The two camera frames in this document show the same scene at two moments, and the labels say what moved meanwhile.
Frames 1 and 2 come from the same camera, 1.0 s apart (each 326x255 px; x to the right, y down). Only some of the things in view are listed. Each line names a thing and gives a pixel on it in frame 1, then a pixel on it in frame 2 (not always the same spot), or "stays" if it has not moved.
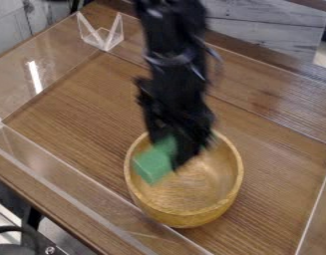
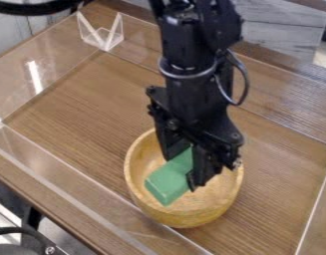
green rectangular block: (153, 163) -> (167, 182)
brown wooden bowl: (196, 194) stays
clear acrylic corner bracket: (101, 38) stays
